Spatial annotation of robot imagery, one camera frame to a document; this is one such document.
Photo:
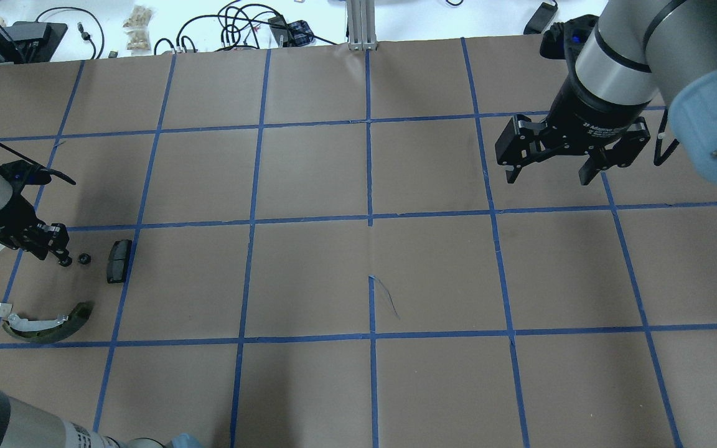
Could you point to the black power adapter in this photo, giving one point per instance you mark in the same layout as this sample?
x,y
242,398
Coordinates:
x,y
541,18

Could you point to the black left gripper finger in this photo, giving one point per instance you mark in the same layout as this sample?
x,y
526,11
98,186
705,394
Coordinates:
x,y
60,252

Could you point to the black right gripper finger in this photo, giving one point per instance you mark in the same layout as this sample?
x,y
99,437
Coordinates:
x,y
512,172
597,162

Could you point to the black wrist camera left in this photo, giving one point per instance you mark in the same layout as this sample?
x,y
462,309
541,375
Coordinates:
x,y
23,173

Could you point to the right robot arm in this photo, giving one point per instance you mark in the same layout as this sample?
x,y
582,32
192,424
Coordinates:
x,y
617,63

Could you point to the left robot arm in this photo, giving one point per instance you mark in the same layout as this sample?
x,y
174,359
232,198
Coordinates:
x,y
22,424

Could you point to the aluminium frame post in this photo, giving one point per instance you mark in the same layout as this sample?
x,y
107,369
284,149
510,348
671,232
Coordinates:
x,y
361,29

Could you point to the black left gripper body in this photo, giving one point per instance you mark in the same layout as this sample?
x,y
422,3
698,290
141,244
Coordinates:
x,y
15,218

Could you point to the curved brake shoe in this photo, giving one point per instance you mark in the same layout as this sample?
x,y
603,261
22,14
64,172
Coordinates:
x,y
48,331

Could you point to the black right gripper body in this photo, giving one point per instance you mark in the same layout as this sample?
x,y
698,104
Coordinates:
x,y
589,116

